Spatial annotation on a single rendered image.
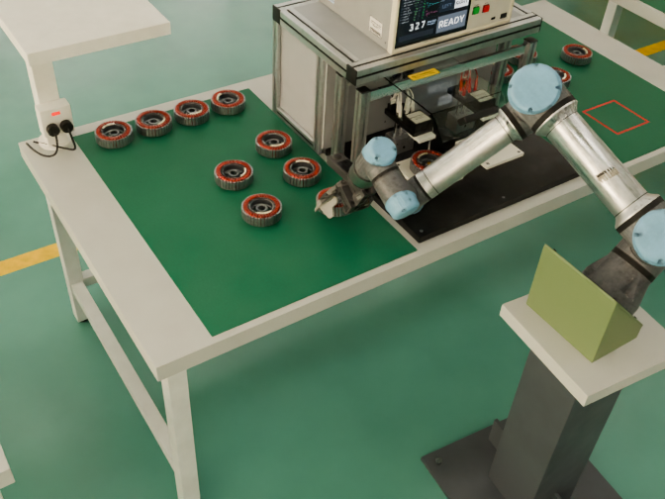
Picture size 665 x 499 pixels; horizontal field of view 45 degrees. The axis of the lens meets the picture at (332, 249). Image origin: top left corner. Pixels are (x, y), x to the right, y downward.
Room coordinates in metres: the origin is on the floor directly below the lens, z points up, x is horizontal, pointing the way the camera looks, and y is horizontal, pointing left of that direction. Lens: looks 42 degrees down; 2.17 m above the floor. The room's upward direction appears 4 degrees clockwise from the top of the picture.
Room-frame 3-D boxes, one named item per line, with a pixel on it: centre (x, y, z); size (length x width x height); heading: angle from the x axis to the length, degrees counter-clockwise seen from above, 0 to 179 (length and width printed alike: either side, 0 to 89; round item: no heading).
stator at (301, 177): (1.88, 0.10, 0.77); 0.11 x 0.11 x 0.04
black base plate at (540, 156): (2.00, -0.35, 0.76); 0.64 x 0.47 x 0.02; 126
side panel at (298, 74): (2.12, 0.14, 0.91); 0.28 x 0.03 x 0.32; 36
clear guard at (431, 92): (1.93, -0.27, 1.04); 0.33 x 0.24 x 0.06; 36
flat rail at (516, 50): (2.07, -0.30, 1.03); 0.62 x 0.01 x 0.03; 126
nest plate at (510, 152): (2.06, -0.46, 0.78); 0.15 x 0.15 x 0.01; 36
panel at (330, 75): (2.19, -0.21, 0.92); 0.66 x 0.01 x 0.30; 126
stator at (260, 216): (1.69, 0.20, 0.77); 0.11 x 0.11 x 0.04
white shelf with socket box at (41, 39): (1.93, 0.71, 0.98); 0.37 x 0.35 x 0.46; 126
